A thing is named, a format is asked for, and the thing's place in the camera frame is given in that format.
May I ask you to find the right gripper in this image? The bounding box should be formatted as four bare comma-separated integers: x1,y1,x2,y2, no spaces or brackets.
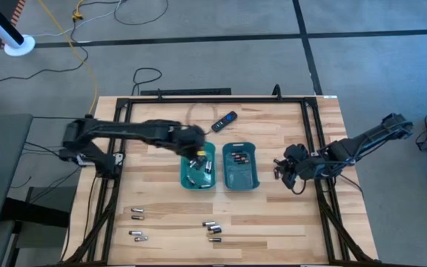
274,144,320,182

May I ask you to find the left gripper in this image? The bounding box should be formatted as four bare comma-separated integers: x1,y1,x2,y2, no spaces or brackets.
174,125,208,170

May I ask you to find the green teal plastic bin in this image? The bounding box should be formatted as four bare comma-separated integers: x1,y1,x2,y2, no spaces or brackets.
180,142,217,191

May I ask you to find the blue teal plastic bin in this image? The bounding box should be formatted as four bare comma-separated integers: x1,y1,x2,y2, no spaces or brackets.
222,141,261,191

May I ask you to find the black remote control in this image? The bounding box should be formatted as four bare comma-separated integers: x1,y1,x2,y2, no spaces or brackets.
211,111,239,134

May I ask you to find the black power strip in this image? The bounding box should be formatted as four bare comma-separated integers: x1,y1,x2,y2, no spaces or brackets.
140,88,232,96

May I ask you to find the grey desk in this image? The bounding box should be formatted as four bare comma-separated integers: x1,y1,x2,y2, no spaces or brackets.
0,113,34,228

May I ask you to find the white pole with round base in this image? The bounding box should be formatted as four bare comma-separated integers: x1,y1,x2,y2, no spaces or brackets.
0,0,36,57

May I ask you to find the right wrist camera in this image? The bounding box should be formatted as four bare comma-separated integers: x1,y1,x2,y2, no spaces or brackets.
280,172,297,191

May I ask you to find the black aluminium table frame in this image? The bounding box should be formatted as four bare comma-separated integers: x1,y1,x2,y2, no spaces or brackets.
63,84,377,267

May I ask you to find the black looped floor cable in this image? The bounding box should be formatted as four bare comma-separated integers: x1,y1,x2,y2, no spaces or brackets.
130,67,163,96
113,0,170,27

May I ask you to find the yellow floor cable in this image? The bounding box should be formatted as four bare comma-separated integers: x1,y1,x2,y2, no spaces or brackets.
37,0,99,134

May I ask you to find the white floor cable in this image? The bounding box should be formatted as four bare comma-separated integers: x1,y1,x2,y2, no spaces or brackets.
31,0,125,38

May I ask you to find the long black floor cable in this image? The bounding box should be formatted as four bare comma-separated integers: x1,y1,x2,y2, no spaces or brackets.
0,18,90,85

